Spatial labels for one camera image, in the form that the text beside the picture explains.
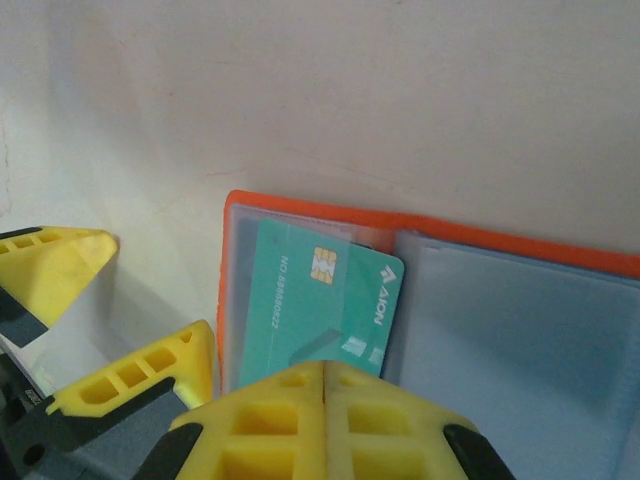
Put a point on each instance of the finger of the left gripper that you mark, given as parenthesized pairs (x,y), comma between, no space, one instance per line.
(160,370)
(55,270)

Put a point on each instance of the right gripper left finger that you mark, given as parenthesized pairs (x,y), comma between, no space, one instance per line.
(260,430)

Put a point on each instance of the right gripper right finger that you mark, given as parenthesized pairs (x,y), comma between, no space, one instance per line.
(390,435)

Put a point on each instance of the teal credit card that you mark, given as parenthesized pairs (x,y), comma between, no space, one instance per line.
(300,310)

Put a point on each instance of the orange card holder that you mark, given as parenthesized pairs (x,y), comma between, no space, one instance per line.
(500,340)

